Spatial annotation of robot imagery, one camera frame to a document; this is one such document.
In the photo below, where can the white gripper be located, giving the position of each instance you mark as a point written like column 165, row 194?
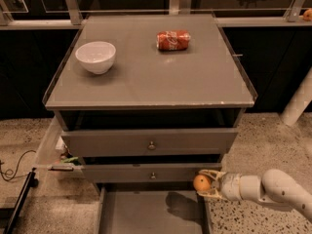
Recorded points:
column 231, row 183

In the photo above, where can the orange fruit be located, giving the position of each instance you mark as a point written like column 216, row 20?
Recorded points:
column 201, row 183
column 307, row 15

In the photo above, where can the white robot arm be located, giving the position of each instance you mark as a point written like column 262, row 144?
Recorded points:
column 275, row 190

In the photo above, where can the top grey drawer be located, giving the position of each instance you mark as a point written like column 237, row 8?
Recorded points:
column 105, row 143

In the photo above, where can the middle grey drawer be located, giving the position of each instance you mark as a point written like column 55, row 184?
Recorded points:
column 145, row 172

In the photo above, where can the bottom grey open drawer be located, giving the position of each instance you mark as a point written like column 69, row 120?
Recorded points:
column 152, row 208

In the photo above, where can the grey drawer cabinet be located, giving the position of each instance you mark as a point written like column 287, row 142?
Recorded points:
column 202, row 87

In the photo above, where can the red soda can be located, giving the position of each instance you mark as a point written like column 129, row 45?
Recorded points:
column 173, row 40

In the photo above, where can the clear plastic bin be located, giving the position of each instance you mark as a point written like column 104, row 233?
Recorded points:
column 47, row 157

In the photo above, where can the white ceramic bowl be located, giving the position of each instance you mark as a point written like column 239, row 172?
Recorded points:
column 96, row 57

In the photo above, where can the black metal bar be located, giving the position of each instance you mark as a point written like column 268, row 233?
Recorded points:
column 30, row 182

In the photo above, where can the orange fruit on ledge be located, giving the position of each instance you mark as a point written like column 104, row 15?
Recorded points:
column 307, row 15

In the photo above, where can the metal window railing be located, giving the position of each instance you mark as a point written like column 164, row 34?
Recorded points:
column 72, row 14

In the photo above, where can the white cylindrical post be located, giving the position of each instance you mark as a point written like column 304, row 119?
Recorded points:
column 299, row 101

